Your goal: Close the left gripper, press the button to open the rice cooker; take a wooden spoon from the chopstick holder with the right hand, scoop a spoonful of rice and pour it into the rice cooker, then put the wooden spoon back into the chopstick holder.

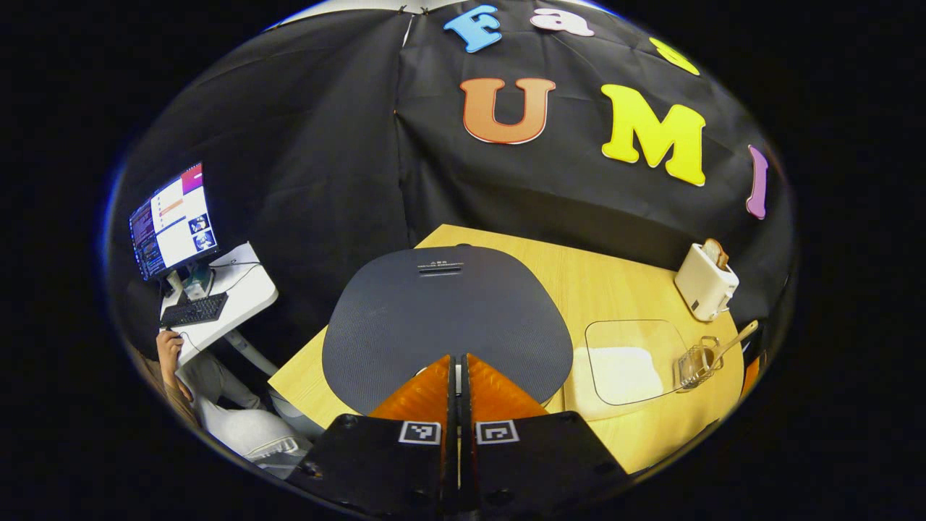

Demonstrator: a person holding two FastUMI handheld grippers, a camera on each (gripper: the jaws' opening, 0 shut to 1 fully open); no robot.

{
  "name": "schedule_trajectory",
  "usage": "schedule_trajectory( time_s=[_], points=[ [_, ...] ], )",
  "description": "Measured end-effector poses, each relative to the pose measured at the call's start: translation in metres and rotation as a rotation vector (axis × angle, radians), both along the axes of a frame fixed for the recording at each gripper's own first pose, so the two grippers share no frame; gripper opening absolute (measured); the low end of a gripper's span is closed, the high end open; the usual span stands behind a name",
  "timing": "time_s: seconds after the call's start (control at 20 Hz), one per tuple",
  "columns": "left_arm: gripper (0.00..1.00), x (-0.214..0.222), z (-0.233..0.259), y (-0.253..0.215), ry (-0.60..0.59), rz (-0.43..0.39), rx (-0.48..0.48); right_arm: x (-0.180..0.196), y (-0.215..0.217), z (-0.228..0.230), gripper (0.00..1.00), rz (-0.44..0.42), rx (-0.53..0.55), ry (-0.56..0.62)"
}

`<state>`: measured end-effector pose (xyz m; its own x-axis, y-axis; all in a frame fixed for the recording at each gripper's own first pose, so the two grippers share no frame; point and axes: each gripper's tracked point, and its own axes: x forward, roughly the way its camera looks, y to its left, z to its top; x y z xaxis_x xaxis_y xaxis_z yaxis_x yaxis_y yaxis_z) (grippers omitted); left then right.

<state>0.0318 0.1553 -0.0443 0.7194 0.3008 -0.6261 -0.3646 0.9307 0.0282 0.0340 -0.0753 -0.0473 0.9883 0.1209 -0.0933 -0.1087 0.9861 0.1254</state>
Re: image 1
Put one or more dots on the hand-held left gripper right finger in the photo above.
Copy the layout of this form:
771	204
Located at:
535	463

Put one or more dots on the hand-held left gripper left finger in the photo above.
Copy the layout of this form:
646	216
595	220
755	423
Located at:
383	463

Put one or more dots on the clear lidded rice box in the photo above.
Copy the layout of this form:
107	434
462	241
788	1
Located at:
622	369

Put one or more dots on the dark grey rice cooker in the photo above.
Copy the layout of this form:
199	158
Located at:
434	311

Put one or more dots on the wooden spoon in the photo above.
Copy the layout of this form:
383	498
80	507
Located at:
738	336

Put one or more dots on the white side desk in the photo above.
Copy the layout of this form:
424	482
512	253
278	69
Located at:
246	289

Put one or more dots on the black keyboard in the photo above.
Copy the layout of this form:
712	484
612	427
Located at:
194	310

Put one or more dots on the white toaster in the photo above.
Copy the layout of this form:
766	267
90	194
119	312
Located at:
705	286

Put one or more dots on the small teal box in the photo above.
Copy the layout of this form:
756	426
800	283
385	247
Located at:
197	286

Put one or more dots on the toasted bread slice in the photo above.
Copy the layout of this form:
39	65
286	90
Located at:
716	252

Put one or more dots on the computer monitor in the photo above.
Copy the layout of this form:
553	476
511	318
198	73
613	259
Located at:
173	221

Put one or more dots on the black backdrop cloth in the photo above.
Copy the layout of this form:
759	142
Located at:
325	145

